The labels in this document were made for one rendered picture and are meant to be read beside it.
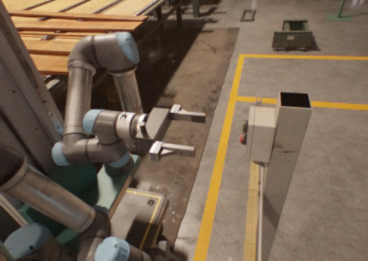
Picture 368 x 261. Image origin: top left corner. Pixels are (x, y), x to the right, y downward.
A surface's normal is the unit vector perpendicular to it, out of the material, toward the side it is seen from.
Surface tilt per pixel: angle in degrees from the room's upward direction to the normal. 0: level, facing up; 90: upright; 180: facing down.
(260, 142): 90
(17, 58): 90
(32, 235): 8
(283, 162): 90
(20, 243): 8
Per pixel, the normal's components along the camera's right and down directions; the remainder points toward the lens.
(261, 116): -0.08, -0.78
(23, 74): 0.96, 0.10
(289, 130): -0.26, 0.62
